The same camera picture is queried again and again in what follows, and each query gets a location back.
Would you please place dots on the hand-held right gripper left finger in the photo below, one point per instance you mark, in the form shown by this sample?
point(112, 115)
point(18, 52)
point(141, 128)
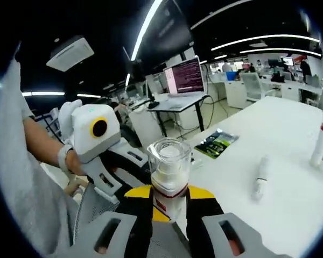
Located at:
point(140, 228)

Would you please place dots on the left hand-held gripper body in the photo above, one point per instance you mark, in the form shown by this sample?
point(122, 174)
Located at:
point(83, 134)

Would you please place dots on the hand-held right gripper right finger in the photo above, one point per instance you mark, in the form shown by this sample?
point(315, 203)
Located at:
point(202, 215)

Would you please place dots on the red-banded clear-capped skincare bottle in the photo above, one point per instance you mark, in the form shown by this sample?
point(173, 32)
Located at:
point(169, 166)

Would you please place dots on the small white skincare bottle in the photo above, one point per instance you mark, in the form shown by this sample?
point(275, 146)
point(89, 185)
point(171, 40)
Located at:
point(259, 177)
point(320, 145)

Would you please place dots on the green and black packet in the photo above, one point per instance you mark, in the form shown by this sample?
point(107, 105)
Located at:
point(216, 143)

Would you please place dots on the person's left hand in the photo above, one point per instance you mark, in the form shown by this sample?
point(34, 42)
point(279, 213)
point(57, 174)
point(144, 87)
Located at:
point(75, 165)

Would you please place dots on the white wristband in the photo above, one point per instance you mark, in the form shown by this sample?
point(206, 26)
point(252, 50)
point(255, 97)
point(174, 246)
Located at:
point(63, 157)

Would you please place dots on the black monitor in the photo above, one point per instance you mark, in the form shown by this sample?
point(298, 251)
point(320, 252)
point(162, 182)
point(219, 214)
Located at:
point(150, 94)

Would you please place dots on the black-legged white desk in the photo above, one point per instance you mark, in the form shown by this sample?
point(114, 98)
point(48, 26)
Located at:
point(177, 103)

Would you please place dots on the ceiling air conditioner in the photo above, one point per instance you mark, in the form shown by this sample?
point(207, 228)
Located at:
point(70, 53)

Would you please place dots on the laptop with purple screen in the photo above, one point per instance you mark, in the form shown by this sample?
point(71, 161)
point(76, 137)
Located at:
point(185, 76)

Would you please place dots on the long ceiling light strip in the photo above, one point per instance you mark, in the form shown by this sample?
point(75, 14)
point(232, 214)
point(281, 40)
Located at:
point(140, 39)

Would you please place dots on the white office chair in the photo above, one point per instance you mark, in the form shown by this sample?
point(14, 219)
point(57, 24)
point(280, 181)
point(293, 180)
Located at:
point(251, 86)

